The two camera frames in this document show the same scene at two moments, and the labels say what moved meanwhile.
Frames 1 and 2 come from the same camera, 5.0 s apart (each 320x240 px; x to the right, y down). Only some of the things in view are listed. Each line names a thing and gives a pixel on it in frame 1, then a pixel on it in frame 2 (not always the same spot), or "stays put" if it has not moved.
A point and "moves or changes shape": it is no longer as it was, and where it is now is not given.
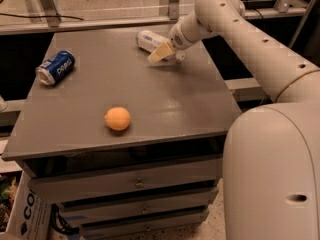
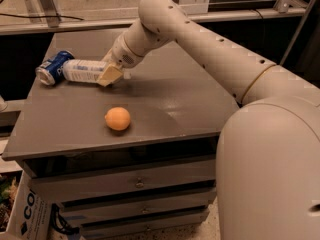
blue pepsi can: x=56 y=67 stays put
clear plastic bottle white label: x=150 y=41 moves or changes shape
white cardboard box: x=31 y=215 stays put
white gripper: x=177 y=37 -> x=122 y=55
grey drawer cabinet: x=130 y=147 stays put
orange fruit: x=117 y=118 stays put
